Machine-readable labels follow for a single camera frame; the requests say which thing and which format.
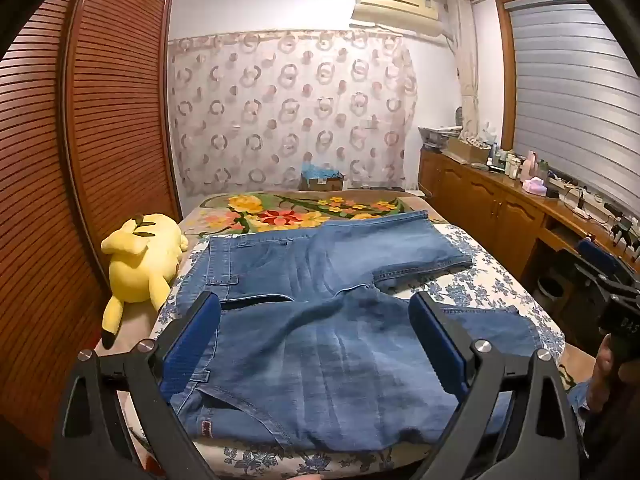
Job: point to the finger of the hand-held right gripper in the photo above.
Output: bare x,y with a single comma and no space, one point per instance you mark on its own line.
595,255

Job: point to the blue denim pants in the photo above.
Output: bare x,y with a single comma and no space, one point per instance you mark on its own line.
320,360

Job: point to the flat cardboard box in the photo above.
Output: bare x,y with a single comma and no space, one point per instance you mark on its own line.
467,150

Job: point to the long wooden cabinet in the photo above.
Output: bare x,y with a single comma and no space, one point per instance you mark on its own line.
480,200

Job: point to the colourful floral blanket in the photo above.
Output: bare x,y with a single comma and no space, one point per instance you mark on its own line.
270,212

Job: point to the beige window curtain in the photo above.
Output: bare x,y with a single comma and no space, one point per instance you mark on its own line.
467,70

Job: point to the beige wall air conditioner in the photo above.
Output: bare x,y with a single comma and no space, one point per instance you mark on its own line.
395,7

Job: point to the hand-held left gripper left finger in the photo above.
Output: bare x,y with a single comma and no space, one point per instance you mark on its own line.
192,340

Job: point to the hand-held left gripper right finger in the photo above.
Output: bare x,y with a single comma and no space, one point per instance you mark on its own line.
434,347

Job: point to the grey storage basket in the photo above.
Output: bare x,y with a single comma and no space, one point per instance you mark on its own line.
439,135

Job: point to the person's right hand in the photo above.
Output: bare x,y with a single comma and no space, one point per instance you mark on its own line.
607,375

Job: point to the small cardboard box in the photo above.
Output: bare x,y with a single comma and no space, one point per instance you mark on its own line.
322,182

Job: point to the grey window blind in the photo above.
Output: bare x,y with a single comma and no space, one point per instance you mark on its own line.
565,85

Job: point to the yellow plush toy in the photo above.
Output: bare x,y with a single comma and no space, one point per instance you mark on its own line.
140,265

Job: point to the brown louvered wardrobe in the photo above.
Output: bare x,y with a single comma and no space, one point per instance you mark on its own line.
100,110

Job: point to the pink bottle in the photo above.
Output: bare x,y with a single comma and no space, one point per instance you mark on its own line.
530,166

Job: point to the circle patterned sheer curtain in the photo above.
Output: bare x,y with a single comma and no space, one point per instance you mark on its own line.
290,110

